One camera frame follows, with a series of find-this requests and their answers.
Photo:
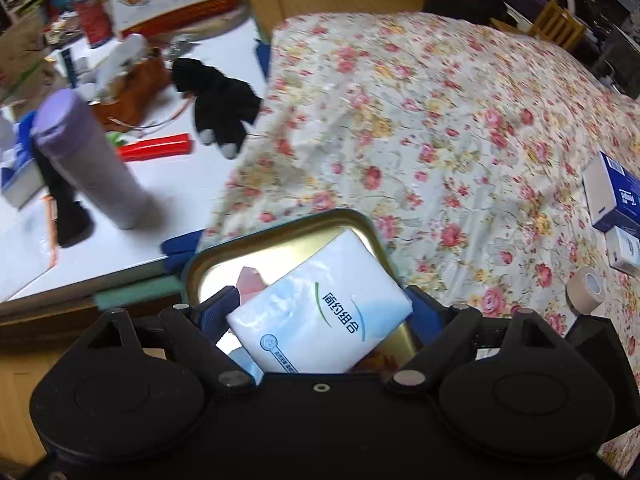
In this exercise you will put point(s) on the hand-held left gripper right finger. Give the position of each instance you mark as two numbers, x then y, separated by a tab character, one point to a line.
425	310

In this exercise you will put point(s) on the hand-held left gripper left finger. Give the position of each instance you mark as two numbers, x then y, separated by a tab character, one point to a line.
220	310

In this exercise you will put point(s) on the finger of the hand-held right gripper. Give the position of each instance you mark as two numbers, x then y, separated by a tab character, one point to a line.
610	355

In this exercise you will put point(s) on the gold metal tray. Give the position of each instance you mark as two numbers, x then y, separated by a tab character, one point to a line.
280	240

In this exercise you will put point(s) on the white tissue pack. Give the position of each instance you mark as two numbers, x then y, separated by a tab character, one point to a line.
325	310

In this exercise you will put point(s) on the beige tape roll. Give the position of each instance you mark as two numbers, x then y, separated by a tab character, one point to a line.
586	290

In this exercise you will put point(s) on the blue cloth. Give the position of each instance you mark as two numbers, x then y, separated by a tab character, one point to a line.
182	247

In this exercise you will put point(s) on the green foam edge guard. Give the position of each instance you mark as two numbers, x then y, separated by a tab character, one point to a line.
140	295

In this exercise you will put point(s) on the small white box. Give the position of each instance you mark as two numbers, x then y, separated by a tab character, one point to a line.
625	250

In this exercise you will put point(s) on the white table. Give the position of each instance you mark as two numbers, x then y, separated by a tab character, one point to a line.
150	210

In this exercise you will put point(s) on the red stick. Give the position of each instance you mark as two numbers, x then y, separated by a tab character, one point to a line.
155	147

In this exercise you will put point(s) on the floral blanket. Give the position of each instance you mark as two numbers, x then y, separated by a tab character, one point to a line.
425	135

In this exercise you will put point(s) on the black sock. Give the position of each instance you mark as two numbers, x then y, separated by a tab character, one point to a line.
65	205

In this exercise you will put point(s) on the purple thermos bottle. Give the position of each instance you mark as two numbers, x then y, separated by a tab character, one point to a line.
90	160

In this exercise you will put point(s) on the black plush toy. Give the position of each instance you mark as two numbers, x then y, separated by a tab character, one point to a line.
220	100

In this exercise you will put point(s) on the brown leather bag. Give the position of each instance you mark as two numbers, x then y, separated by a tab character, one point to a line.
135	90

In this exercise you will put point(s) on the blue tissue box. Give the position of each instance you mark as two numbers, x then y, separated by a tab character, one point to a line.
17	170

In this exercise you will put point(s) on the white cloth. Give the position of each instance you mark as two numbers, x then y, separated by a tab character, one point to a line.
117	62

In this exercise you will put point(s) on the wooden chair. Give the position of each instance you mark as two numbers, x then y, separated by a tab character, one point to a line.
555	25

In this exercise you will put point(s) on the red can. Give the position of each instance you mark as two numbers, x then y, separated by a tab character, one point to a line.
94	17

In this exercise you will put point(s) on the cardboard box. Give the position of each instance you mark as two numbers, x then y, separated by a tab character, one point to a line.
20	55

